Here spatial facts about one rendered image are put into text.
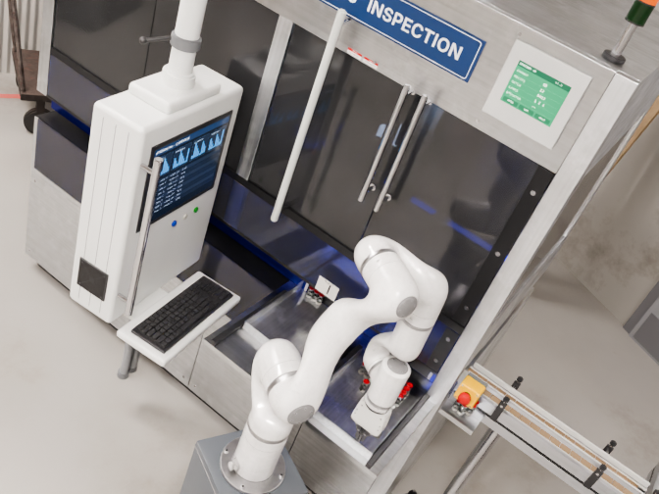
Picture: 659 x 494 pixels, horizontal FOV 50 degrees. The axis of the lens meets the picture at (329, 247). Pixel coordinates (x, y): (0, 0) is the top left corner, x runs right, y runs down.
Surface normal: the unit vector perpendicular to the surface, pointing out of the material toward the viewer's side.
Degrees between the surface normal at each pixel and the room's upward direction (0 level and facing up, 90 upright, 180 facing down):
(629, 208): 90
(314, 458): 90
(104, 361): 0
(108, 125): 90
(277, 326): 0
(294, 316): 0
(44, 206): 90
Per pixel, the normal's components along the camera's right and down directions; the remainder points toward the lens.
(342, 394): 0.30, -0.76
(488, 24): -0.55, 0.36
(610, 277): -0.83, 0.08
